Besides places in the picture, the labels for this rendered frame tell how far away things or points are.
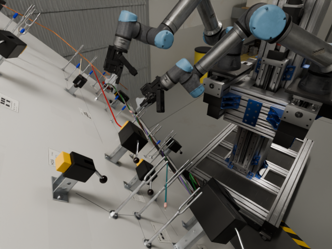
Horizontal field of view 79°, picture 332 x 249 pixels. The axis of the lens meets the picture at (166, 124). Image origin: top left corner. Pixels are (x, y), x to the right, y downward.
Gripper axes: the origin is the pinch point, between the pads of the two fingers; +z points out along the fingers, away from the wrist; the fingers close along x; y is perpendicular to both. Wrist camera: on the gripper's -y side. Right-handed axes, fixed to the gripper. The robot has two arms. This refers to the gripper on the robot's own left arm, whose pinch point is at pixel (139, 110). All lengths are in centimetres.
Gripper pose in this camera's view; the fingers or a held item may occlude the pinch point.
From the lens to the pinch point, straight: 108.6
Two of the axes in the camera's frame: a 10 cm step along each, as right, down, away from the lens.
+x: -4.4, 0.5, -9.0
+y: -5.1, -8.3, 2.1
